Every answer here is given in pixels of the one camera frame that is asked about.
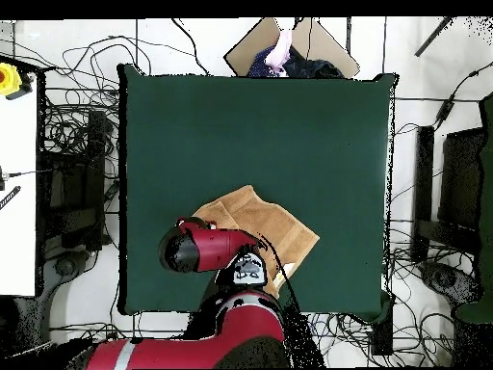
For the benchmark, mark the orange terry towel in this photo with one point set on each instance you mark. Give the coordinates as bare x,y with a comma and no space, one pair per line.
269,223

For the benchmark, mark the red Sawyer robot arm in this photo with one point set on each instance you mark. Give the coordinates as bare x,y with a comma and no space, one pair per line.
246,327

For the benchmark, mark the black flat panel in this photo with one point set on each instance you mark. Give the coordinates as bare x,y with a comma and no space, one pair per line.
462,181

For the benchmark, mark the dark green table cloth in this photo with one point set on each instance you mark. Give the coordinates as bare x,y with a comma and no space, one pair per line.
250,135

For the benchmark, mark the black low furniture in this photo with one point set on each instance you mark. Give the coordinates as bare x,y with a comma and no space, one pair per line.
94,154

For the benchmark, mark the grey round stand base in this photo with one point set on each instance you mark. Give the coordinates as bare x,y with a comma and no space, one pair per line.
65,266

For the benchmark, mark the blue dotted cloth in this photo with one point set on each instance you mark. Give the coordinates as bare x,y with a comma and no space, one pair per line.
259,65

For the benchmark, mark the white desk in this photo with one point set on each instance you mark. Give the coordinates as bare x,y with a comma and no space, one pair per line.
17,231

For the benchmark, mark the pink cloth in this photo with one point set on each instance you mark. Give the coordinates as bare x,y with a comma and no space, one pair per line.
279,54

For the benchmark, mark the dark navy cloth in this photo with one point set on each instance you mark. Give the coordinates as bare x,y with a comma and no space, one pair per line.
308,67

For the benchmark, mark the black box-shaped stand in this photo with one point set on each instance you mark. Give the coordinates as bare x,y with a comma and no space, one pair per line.
382,339

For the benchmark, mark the brown cardboard box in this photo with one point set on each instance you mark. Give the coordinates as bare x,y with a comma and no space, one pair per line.
327,46

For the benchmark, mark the yellow emergency stop button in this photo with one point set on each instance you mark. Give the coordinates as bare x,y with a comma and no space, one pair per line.
8,79

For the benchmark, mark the black long bar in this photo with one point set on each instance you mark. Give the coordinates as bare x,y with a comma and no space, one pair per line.
423,173

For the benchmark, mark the black stand base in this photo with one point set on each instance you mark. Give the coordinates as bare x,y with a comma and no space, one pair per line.
446,279

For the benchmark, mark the black power adapter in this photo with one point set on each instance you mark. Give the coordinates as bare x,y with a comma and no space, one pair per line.
445,110

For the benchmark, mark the green cloth-covered table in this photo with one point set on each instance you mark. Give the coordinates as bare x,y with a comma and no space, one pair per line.
486,192

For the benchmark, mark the black thin rod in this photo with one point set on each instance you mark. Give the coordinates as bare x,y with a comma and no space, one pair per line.
431,38

